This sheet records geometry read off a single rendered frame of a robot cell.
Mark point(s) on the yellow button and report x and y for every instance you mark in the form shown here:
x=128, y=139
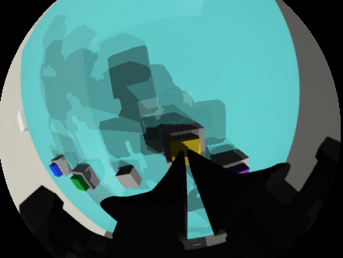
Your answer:
x=182, y=138

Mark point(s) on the green button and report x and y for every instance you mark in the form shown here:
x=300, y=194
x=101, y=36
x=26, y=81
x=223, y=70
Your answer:
x=84, y=178

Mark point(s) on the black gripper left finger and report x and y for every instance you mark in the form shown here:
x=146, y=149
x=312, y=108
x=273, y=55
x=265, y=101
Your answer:
x=165, y=204

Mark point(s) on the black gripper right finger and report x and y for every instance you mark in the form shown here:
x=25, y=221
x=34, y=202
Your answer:
x=223, y=192

